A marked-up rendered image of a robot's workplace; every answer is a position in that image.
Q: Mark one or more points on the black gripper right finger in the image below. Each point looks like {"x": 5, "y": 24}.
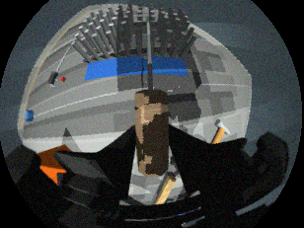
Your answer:
{"x": 195, "y": 159}

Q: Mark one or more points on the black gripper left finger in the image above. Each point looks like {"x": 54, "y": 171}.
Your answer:
{"x": 113, "y": 164}

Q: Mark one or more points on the blue tape strip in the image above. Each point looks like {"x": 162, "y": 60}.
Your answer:
{"x": 135, "y": 65}

